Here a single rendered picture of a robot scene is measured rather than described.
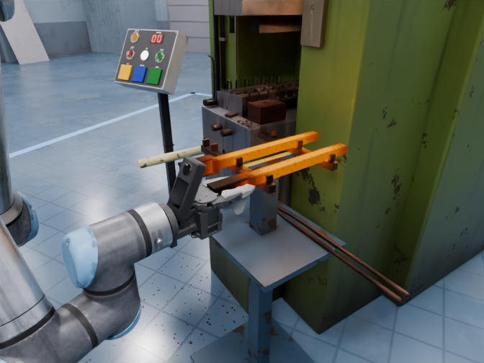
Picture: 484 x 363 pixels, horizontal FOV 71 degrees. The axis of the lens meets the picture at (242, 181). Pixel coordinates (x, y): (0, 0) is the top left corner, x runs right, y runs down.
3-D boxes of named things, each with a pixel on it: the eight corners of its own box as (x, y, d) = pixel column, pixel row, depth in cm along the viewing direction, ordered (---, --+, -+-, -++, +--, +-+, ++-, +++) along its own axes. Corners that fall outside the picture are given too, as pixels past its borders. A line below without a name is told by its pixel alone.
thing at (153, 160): (140, 171, 163) (139, 160, 161) (137, 167, 167) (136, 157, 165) (220, 152, 184) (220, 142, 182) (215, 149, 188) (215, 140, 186)
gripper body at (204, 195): (204, 214, 76) (155, 235, 68) (202, 180, 72) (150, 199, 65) (225, 229, 71) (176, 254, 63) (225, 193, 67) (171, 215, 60)
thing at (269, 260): (264, 293, 84) (265, 287, 83) (189, 219, 113) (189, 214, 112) (345, 248, 99) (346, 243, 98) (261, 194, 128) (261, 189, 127)
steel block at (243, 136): (248, 234, 139) (250, 130, 118) (206, 195, 167) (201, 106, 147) (343, 196, 166) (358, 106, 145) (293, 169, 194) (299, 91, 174)
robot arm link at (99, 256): (64, 272, 59) (50, 225, 54) (132, 243, 67) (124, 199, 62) (83, 305, 53) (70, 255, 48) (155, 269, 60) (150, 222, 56)
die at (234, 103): (242, 117, 132) (242, 95, 128) (217, 106, 147) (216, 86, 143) (320, 102, 152) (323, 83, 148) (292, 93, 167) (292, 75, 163)
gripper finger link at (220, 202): (234, 193, 72) (196, 204, 68) (234, 186, 71) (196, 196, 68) (245, 203, 69) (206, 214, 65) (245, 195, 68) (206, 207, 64)
